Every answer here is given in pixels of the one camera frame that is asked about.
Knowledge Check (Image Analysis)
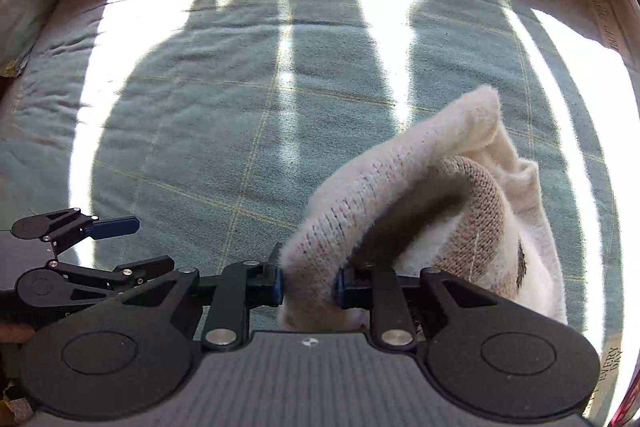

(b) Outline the cream fluffy knit sweater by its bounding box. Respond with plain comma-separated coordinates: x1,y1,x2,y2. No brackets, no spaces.
278,86,567,331

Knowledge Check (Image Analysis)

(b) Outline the teal plaid bed sheet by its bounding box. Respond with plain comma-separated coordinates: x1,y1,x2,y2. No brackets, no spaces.
1,0,639,423

